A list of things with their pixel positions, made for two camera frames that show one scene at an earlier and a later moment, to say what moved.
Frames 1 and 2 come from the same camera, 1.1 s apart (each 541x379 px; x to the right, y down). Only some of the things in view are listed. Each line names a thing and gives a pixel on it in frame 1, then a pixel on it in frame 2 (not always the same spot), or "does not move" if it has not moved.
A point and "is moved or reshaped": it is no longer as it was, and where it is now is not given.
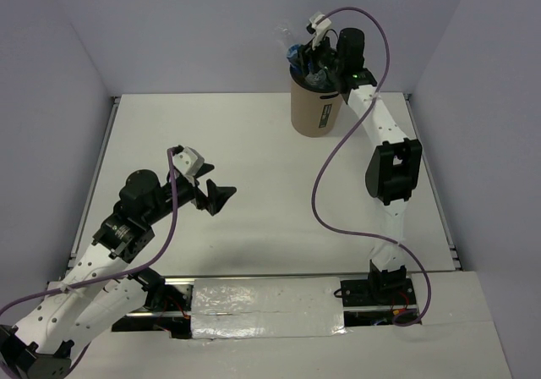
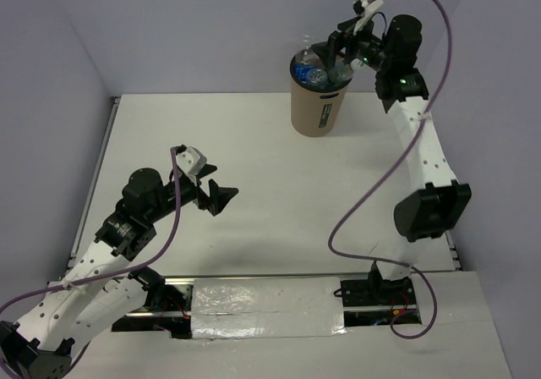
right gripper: [325, 41] to [328, 50]
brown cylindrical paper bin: [314, 112] does not move
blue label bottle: [318, 79] does not move
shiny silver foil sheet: [266, 307] does not move
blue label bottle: [298, 57] is moved or reshaped
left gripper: [216, 195] does not move
